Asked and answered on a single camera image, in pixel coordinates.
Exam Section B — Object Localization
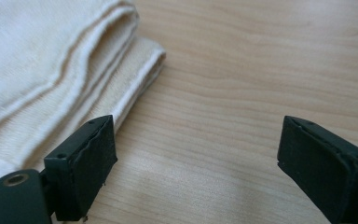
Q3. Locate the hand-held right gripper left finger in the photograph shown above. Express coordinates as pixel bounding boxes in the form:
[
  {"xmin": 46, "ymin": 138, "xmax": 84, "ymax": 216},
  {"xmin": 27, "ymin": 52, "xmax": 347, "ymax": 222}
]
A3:
[{"xmin": 43, "ymin": 114, "xmax": 118, "ymax": 222}]

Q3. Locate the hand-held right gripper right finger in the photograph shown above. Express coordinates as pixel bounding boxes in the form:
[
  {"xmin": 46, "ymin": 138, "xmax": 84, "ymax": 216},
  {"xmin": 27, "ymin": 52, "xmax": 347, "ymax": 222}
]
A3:
[{"xmin": 276, "ymin": 115, "xmax": 358, "ymax": 224}]

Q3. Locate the white cloth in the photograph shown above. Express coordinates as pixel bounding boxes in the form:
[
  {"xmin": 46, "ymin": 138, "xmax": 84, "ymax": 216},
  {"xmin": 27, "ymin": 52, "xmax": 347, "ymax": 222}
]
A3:
[{"xmin": 0, "ymin": 0, "xmax": 167, "ymax": 207}]

